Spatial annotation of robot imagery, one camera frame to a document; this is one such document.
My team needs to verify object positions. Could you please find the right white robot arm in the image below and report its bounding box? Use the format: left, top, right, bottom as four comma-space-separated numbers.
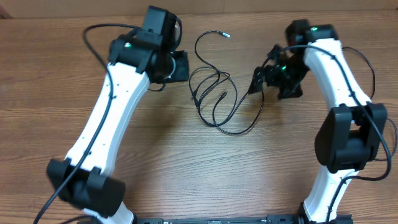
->
248, 19, 387, 223

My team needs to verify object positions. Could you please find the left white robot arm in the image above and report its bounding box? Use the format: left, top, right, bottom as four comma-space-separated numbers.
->
47, 6, 189, 223

